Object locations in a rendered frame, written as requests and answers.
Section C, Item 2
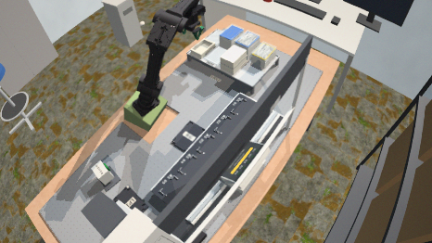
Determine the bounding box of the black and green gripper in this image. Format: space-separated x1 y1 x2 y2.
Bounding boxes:
182 13 204 40

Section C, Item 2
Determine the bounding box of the dark grey regrip nest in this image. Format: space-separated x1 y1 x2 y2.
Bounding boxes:
172 121 206 152

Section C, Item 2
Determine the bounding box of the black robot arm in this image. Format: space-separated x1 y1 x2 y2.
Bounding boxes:
132 0 206 117

